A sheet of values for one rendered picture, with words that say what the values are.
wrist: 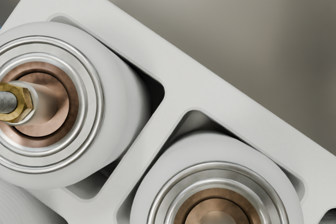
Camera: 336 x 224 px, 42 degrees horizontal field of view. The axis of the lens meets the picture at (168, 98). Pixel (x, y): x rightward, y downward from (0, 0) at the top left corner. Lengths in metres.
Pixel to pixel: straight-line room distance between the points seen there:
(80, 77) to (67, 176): 0.05
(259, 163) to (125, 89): 0.08
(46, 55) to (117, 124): 0.05
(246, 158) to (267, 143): 0.07
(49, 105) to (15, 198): 0.11
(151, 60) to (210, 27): 0.20
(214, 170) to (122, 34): 0.13
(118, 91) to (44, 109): 0.04
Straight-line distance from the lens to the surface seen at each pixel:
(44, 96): 0.23
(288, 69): 0.50
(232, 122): 0.31
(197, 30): 0.50
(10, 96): 0.21
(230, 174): 0.24
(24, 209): 0.32
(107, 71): 0.24
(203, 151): 0.24
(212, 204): 0.24
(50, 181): 0.25
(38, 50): 0.25
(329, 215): 0.39
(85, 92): 0.24
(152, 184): 0.24
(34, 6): 0.34
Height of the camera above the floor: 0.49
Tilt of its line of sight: 86 degrees down
